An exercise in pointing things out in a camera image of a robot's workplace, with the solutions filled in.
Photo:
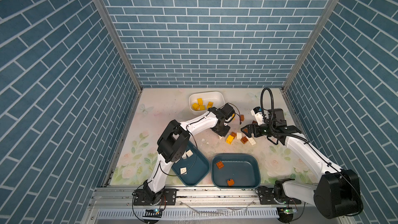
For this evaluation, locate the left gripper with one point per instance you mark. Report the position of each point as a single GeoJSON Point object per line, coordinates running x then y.
{"type": "Point", "coordinates": [224, 131]}

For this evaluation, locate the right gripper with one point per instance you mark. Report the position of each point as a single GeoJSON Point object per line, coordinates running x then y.
{"type": "Point", "coordinates": [256, 132]}

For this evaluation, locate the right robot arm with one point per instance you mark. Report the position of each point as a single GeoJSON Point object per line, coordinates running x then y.
{"type": "Point", "coordinates": [337, 192]}

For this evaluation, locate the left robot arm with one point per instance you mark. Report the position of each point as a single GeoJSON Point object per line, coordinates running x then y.
{"type": "Point", "coordinates": [174, 140]}

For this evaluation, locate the yellow studded lego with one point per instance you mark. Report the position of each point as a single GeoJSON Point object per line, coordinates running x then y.
{"type": "Point", "coordinates": [210, 104]}

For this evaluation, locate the white rectangular bowl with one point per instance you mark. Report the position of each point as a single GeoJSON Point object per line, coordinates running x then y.
{"type": "Point", "coordinates": [211, 96]}

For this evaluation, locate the right teal tray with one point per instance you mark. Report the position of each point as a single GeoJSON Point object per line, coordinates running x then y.
{"type": "Point", "coordinates": [242, 168]}

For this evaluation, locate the teal tray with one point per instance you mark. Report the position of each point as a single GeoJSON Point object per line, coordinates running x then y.
{"type": "Point", "coordinates": [197, 166]}
{"type": "Point", "coordinates": [242, 168]}

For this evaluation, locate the left teal tray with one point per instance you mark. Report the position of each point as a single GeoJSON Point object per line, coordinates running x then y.
{"type": "Point", "coordinates": [197, 166]}

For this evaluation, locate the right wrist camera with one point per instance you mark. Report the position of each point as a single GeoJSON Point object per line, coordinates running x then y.
{"type": "Point", "coordinates": [258, 115]}

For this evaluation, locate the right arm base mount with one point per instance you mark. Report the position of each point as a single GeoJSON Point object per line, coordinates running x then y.
{"type": "Point", "coordinates": [270, 196]}

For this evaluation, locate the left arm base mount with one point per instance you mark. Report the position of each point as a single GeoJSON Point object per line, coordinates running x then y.
{"type": "Point", "coordinates": [155, 196]}

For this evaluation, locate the aluminium front rail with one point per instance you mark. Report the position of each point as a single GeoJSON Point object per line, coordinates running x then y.
{"type": "Point", "coordinates": [198, 204]}

